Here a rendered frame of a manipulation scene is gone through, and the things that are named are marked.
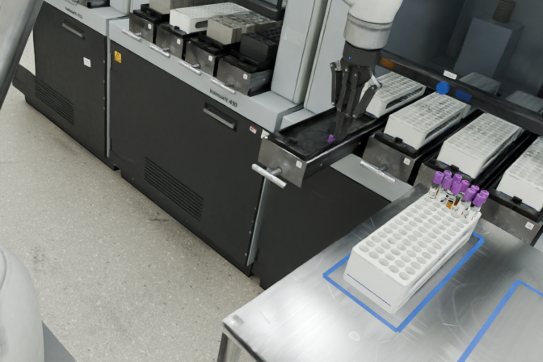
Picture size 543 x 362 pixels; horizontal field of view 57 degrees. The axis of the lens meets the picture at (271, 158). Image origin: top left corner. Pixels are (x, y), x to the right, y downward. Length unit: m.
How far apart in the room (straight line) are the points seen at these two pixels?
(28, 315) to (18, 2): 0.36
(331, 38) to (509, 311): 0.84
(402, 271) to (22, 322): 0.52
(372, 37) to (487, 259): 0.47
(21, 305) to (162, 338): 1.15
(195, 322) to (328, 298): 1.03
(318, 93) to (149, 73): 0.69
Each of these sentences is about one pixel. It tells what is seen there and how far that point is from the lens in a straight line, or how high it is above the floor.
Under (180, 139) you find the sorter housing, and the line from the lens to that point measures 1.84.
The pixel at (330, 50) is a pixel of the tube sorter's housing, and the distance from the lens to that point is 1.43.
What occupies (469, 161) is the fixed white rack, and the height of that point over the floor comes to 0.85.
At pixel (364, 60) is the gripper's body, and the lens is 1.04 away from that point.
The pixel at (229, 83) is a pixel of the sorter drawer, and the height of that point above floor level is 0.75.
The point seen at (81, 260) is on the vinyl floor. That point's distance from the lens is 1.99.
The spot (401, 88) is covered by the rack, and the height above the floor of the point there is 0.86.
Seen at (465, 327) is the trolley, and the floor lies 0.82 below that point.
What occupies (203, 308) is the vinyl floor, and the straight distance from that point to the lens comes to 1.83.
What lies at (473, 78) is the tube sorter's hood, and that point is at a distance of 1.25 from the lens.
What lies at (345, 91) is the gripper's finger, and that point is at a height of 0.97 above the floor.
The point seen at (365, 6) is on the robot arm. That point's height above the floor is 1.17.
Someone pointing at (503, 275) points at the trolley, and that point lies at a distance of 1.00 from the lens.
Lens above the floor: 1.39
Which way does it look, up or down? 31 degrees down
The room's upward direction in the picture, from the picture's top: 12 degrees clockwise
